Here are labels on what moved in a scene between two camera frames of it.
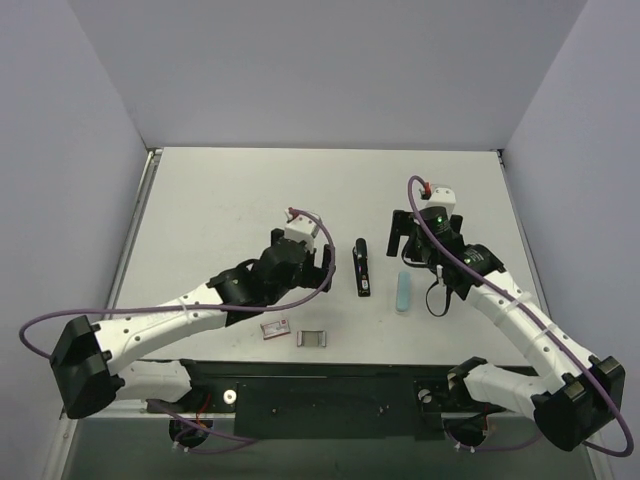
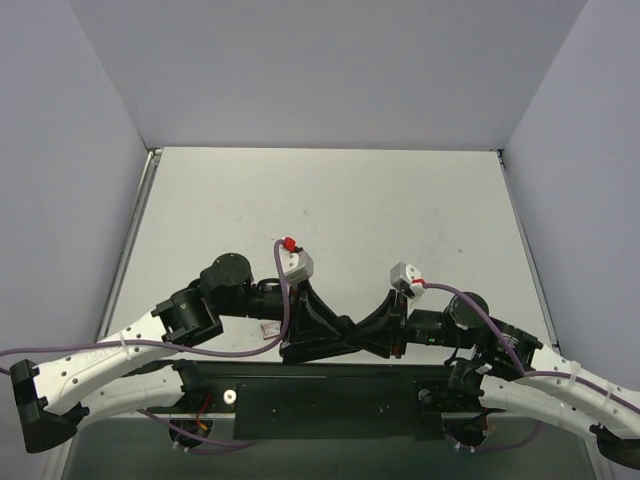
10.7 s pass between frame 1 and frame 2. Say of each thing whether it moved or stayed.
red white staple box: stayed
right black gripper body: moved
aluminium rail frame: stayed
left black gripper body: moved
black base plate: stayed
